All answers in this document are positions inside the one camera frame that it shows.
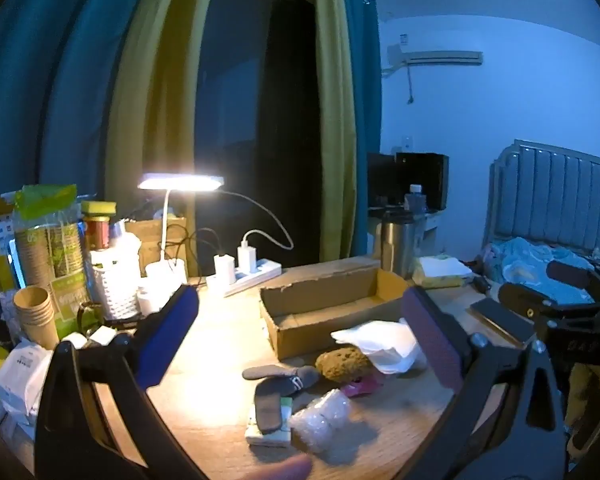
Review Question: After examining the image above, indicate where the white desk lamp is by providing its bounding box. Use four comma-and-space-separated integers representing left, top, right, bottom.
137, 172, 226, 286

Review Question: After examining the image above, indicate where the black cable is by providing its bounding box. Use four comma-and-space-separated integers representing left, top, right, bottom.
162, 225, 223, 281

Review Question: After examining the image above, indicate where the person's left hand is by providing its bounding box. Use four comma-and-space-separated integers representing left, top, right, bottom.
242, 457, 313, 480

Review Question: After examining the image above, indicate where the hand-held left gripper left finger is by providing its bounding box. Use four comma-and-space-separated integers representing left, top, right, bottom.
34, 284, 201, 480

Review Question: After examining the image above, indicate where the light blue blanket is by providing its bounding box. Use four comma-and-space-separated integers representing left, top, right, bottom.
482, 237, 596, 306

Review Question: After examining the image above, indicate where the yellow green curtain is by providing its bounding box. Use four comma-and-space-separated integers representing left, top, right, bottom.
105, 0, 221, 221
307, 0, 358, 266

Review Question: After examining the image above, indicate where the steel tumbler with black lid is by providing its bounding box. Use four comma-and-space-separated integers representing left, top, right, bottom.
375, 208, 421, 278

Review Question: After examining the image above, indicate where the brown paper bag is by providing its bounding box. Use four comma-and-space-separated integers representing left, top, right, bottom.
125, 216, 187, 277

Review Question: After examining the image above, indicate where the yellow green sponge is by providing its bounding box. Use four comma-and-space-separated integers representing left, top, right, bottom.
81, 201, 117, 217

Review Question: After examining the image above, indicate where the clear water bottle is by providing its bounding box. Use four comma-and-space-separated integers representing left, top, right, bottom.
404, 184, 427, 216

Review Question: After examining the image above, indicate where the white tissue packet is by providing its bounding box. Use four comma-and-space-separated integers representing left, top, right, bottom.
0, 340, 56, 416

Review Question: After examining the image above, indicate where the white cable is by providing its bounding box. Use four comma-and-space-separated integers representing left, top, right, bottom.
224, 191, 295, 252

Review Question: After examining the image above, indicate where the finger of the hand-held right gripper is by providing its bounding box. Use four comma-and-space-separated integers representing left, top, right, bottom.
498, 282, 600, 328
546, 259, 600, 306

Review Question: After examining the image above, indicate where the dark shoe insole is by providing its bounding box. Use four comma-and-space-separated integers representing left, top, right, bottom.
242, 364, 321, 392
254, 377, 306, 435

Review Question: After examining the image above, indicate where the clear bag of cotton swabs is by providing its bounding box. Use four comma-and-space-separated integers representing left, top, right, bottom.
289, 389, 353, 453

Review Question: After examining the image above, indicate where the glass jar with red label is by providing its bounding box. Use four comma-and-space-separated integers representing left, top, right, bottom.
82, 215, 112, 252

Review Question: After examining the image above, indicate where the white air conditioner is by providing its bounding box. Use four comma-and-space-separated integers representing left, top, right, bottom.
387, 42, 483, 68

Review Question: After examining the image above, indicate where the dark window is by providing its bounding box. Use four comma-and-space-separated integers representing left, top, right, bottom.
195, 0, 316, 271

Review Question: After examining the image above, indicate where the short white charger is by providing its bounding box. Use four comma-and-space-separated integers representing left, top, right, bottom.
213, 255, 236, 283

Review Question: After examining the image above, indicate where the stack of brown paper cups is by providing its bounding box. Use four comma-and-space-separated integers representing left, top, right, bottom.
12, 286, 60, 350

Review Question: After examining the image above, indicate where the white paper roll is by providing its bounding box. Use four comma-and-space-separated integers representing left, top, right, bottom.
137, 285, 167, 317

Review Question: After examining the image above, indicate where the dark phone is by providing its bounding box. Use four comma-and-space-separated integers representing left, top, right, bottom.
469, 297, 536, 346

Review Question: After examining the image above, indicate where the blue curtain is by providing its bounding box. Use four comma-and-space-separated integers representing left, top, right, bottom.
0, 0, 181, 321
342, 0, 383, 156

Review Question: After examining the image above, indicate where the grey padded headboard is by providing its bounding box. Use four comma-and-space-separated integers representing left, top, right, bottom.
482, 139, 600, 256

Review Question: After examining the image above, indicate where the white power strip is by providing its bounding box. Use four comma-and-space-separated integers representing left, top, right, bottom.
206, 258, 283, 297

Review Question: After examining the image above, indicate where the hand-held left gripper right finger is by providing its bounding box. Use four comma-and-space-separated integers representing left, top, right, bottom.
401, 286, 566, 480

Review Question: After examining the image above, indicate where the white woven basket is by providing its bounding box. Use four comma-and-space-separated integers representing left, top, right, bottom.
89, 250, 141, 321

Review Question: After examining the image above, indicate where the small white green box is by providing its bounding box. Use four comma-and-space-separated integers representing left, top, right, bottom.
245, 397, 293, 448

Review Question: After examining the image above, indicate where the yellow tissue pack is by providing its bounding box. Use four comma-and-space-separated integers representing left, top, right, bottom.
411, 255, 475, 289

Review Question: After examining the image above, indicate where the tall white charger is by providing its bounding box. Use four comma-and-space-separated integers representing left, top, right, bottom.
237, 242, 257, 273

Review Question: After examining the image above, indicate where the brown sponge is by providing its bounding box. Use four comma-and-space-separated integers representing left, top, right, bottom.
314, 347, 373, 385

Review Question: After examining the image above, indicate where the brown cardboard box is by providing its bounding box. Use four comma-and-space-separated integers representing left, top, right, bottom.
259, 256, 421, 361

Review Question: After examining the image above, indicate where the pink fluffy cloth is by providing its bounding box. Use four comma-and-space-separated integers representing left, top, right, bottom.
340, 377, 383, 398

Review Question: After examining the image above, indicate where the green paper cup package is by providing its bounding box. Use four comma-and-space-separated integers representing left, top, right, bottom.
10, 185, 88, 336

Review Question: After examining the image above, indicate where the white paper towel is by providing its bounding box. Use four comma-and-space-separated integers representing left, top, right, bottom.
330, 317, 428, 375

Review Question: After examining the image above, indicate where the black monitor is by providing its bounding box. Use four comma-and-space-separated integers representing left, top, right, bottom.
367, 152, 450, 211

